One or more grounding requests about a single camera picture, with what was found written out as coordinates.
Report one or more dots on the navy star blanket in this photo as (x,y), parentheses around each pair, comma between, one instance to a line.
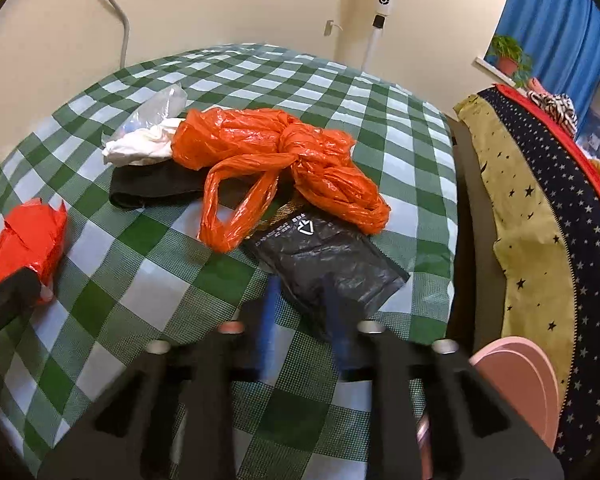
(590,270)

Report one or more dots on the red plastic wrapper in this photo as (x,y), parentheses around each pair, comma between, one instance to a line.
(25,240)

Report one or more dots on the white wall outlet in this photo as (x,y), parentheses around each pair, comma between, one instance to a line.
(331,27)

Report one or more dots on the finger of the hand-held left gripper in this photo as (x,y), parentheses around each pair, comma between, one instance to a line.
(12,292)

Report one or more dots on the black cloth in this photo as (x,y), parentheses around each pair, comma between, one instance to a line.
(150,185)

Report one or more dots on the potted green plant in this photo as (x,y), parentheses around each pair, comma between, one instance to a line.
(507,55)

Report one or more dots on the clear plastic bag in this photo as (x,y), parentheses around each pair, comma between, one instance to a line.
(155,107)

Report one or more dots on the red blanket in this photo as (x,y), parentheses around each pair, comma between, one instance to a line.
(580,160)

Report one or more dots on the white standing fan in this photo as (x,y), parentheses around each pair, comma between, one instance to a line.
(385,0)

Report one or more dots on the yellow star bed sheet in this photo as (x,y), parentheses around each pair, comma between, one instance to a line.
(520,210)

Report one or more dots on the blue curtain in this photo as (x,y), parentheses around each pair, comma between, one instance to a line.
(555,20)

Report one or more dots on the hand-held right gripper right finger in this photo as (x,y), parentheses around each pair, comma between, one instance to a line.
(340,335)

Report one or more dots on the orange plastic bag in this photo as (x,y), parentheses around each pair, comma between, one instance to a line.
(240,135)

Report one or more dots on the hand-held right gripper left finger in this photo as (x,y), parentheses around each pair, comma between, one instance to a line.
(269,330)

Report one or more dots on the pink plastic bin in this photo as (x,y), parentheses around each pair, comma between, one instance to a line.
(520,375)

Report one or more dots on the black plastic package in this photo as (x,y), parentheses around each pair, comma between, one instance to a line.
(325,260)

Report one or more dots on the striped cloth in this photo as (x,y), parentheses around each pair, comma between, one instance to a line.
(560,107)

